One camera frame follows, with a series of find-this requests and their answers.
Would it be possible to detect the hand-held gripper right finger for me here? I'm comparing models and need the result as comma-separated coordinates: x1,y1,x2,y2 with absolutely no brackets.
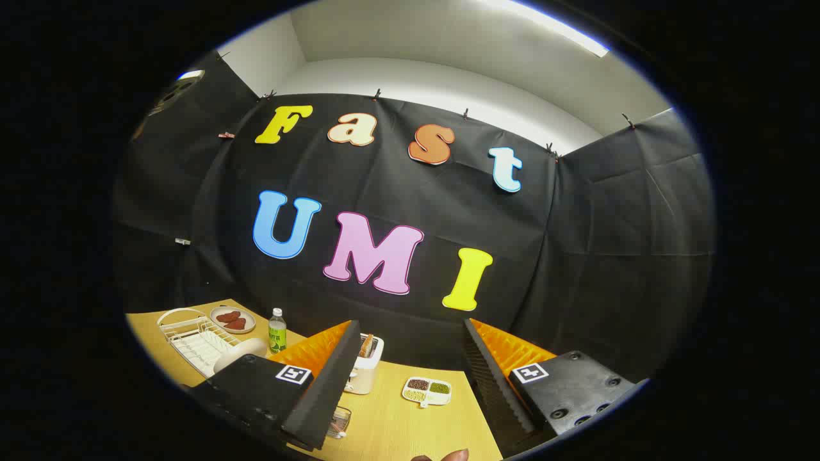
463,318,648,458

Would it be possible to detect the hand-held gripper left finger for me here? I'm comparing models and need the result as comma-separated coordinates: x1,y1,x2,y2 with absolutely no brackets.
181,320,363,452

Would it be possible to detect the metal wire basket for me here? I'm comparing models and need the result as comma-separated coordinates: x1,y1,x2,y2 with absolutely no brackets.
327,406,352,439

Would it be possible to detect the beige round plate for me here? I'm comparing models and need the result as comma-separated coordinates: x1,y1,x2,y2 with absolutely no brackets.
213,337,268,374

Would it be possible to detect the white wire dish rack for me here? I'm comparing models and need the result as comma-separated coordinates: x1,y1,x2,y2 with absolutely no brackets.
157,308,257,378

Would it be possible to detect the white divided dish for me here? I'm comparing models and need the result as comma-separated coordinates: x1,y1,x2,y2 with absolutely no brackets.
402,376,452,408

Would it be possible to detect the small plate under meat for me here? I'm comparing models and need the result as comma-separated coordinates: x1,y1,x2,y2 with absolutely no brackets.
210,306,256,335

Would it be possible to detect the white toaster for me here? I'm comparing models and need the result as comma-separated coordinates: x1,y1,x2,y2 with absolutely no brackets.
344,333,385,395

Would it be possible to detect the green label drink bottle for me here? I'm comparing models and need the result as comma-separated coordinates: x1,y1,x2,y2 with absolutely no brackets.
268,308,287,354

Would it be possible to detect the round wall sign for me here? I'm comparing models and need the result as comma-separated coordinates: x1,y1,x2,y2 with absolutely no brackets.
146,69,206,119

